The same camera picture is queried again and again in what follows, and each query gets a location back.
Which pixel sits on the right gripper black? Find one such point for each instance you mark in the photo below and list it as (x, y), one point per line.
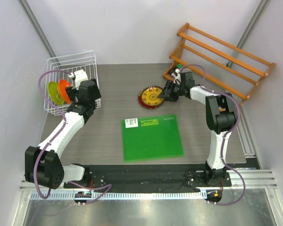
(169, 84)

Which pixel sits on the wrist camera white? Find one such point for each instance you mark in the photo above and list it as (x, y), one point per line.
(177, 77)
(78, 77)

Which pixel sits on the green cutting mat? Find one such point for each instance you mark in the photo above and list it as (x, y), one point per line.
(151, 138)

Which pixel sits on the red floral plate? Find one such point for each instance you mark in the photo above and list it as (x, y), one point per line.
(143, 104)

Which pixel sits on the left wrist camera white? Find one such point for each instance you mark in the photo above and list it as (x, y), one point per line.
(78, 77)

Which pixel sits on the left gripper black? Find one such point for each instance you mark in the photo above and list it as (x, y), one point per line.
(72, 92)

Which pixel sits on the orange plate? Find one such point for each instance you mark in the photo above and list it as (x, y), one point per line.
(62, 85)

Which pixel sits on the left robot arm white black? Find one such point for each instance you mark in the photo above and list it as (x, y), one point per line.
(43, 166)

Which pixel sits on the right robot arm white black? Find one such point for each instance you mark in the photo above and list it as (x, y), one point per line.
(222, 116)

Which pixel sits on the perforated cable duct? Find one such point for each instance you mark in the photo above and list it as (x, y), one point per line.
(84, 195)

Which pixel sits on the aluminium rail frame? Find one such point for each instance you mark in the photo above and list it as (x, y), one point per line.
(253, 179)

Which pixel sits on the yellow patterned plate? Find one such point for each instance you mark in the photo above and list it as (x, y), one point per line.
(152, 97)

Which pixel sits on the lime green plate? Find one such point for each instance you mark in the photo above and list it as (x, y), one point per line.
(54, 93)

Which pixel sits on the white wire dish rack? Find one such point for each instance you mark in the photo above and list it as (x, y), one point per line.
(61, 66)

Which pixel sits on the orange wooden shelf rack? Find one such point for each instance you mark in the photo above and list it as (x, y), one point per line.
(221, 63)

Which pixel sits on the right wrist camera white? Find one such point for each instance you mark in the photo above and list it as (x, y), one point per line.
(177, 77)

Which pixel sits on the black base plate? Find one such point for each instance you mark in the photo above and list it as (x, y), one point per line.
(151, 178)

